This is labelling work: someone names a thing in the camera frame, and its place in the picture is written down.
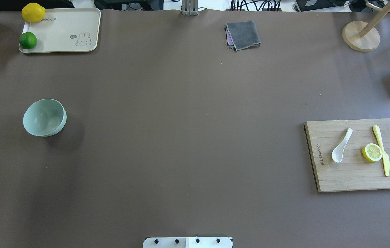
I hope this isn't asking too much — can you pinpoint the light green bowl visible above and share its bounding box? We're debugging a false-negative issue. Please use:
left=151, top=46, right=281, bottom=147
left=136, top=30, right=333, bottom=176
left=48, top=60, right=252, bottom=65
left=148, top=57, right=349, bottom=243
left=23, top=99, right=67, bottom=137

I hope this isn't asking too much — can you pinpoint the white ceramic spoon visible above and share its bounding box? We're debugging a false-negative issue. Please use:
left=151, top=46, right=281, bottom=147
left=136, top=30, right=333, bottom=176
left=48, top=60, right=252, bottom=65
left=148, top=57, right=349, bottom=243
left=331, top=128, right=353, bottom=163

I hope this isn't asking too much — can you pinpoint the grey folded cloth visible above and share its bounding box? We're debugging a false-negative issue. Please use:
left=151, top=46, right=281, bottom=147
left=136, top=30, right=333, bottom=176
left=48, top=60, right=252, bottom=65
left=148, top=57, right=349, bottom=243
left=225, top=20, right=261, bottom=51

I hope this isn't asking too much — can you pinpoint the beige rabbit tray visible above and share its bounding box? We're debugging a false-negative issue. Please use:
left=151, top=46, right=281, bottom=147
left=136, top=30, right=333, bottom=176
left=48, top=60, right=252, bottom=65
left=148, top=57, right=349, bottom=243
left=19, top=8, right=101, bottom=54

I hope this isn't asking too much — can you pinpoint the bamboo cutting board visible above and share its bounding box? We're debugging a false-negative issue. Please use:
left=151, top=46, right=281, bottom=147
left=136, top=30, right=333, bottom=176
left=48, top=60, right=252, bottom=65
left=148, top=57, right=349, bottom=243
left=304, top=119, right=390, bottom=192

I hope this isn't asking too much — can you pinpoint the half lemon slice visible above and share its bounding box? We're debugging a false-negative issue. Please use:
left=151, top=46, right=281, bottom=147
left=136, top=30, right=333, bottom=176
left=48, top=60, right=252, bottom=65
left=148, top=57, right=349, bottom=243
left=362, top=143, right=383, bottom=162

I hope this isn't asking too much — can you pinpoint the green lime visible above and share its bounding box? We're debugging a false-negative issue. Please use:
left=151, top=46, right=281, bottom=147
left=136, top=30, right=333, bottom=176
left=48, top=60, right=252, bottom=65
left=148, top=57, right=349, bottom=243
left=19, top=32, right=37, bottom=49

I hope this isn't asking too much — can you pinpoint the wooden cup stand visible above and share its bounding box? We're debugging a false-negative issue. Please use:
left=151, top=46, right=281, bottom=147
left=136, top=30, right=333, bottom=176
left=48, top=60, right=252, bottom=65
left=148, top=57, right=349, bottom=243
left=342, top=0, right=390, bottom=52

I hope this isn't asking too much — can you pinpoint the yellow plastic knife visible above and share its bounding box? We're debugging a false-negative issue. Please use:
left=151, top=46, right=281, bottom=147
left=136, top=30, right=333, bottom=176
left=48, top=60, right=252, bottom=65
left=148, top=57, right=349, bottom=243
left=372, top=125, right=390, bottom=176

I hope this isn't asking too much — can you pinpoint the yellow lemon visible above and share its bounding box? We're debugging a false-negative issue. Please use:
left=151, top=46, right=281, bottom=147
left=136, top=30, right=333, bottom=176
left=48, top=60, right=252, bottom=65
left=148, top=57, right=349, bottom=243
left=21, top=3, right=46, bottom=22

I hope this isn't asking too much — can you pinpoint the aluminium frame post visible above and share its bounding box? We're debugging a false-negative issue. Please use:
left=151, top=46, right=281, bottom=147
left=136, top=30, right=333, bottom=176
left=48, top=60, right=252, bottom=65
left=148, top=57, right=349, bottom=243
left=181, top=0, right=198, bottom=16

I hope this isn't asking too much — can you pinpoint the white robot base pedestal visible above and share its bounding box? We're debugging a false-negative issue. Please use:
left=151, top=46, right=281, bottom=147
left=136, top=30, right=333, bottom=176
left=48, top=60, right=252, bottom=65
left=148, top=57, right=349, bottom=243
left=142, top=236, right=234, bottom=248

